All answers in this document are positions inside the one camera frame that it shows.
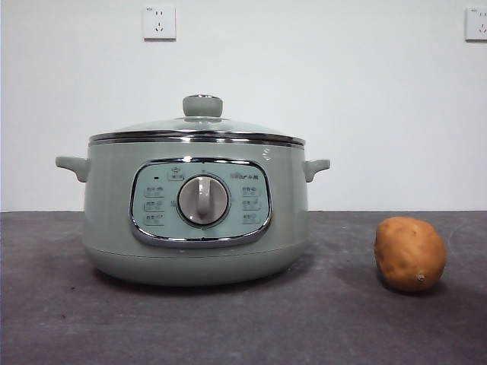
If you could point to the sage green electric cooking pot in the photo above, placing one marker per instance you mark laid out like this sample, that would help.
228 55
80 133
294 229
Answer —
110 213

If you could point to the brown potato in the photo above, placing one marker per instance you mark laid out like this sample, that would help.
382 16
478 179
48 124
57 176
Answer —
409 254

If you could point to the glass lid with green knob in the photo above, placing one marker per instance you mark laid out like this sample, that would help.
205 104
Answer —
201 106

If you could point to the white wall socket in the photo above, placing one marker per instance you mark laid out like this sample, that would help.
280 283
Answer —
477 24
160 23

